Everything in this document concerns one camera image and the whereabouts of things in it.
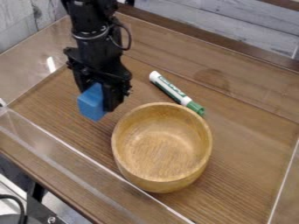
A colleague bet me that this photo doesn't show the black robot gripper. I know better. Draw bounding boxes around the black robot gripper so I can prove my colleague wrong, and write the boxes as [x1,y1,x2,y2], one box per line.
[62,23,132,112]

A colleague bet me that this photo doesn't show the blue rectangular block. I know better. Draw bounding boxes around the blue rectangular block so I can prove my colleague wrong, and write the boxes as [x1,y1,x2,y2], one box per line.
[77,83,106,122]

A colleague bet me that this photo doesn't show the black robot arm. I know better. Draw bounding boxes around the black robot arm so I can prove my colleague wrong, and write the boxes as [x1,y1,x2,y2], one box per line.
[60,0,132,112]

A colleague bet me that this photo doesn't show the brown wooden bowl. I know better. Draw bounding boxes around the brown wooden bowl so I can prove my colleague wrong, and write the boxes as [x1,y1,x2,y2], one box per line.
[110,102,212,193]

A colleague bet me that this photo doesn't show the green white marker pen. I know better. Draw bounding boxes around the green white marker pen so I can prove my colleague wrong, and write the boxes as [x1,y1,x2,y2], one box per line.
[148,71,204,116]

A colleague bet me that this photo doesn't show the black cable lower left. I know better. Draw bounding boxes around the black cable lower left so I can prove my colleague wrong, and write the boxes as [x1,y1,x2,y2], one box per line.
[0,193,26,224]

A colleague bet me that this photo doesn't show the black metal table frame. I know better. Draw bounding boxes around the black metal table frame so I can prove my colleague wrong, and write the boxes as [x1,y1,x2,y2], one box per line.
[25,183,66,224]

